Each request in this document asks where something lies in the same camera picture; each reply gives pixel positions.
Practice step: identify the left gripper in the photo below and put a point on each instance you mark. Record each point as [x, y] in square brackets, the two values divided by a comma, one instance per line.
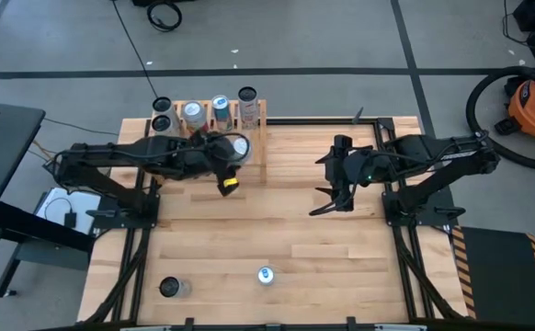
[212, 161]

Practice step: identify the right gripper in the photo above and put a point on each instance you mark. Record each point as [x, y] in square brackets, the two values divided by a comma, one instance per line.
[359, 170]

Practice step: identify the blue silver Red Bull can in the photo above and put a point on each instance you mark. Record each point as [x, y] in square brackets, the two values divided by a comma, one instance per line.
[221, 103]
[266, 276]

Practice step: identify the black-lidded white yellow can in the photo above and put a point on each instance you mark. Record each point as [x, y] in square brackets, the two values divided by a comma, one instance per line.
[161, 123]

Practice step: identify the Celsius tropical vibe can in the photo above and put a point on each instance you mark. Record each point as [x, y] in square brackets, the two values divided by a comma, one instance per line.
[162, 104]

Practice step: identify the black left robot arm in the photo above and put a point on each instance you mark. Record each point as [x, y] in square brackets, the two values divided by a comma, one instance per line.
[111, 154]

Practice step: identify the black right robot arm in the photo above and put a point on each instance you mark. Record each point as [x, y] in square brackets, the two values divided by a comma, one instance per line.
[433, 179]

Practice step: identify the wooden slatted shelf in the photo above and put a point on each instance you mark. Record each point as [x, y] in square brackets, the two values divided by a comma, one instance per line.
[254, 133]

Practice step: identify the black power adapter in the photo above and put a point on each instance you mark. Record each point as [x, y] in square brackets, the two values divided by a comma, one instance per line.
[70, 219]

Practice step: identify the black hazard-striped mat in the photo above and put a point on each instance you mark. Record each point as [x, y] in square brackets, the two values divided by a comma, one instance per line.
[497, 276]

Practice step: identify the dark grey desk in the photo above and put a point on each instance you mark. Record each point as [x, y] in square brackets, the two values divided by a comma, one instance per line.
[1, 161]

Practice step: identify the black frame lever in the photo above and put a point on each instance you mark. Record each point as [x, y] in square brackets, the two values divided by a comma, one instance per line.
[358, 116]

